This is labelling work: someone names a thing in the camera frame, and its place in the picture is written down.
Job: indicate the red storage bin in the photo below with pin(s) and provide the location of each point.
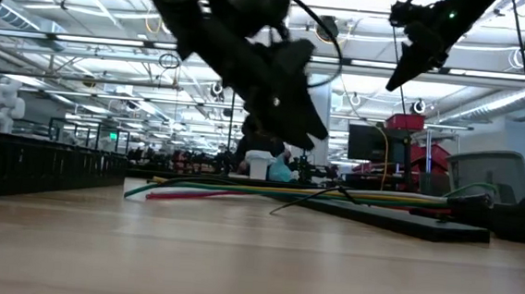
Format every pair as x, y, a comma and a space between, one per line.
433, 156

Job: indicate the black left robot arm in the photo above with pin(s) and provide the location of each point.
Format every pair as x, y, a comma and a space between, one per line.
198, 13

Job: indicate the black monitor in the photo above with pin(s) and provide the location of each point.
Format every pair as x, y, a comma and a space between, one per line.
369, 143

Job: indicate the person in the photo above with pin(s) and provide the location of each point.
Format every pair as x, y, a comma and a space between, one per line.
255, 144

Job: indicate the black duct cover strip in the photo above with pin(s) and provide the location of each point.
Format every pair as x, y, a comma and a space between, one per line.
423, 228

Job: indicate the thin black zip tie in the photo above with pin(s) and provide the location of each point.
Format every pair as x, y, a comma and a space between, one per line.
305, 199

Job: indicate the white cup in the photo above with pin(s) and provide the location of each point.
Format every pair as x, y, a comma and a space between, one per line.
259, 165

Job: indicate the grey office chair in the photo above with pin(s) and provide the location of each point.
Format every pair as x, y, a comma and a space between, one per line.
492, 174

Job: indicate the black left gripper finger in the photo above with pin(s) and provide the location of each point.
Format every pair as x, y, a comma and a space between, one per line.
286, 135
304, 115

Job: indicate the white humanoid robot figure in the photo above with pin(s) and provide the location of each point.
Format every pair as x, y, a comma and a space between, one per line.
3, 106

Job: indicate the red box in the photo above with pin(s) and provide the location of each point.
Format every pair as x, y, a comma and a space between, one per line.
403, 122

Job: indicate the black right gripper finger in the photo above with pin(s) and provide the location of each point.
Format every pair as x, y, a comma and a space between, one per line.
411, 67

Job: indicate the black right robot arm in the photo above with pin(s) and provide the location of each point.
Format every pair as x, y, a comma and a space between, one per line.
471, 8

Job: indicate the grey black work glove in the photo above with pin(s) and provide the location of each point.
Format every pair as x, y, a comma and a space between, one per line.
523, 221

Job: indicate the teal plastic bag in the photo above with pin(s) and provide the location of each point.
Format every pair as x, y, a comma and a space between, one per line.
280, 171

